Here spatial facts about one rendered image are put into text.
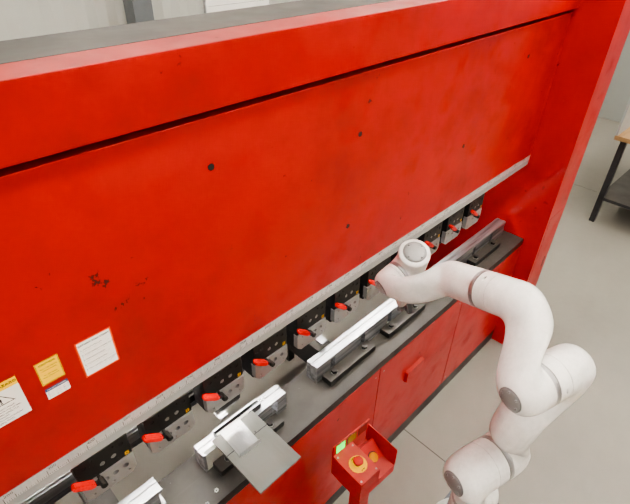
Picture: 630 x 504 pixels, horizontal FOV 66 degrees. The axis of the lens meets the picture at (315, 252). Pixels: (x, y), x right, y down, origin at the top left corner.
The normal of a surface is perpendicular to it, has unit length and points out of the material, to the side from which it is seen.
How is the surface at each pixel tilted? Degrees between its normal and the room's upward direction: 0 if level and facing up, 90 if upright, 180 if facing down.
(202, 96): 90
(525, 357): 42
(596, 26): 90
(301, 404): 0
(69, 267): 90
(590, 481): 0
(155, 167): 90
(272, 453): 0
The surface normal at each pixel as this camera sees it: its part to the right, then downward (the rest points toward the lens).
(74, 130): 0.71, 0.42
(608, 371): 0.02, -0.82
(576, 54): -0.70, 0.40
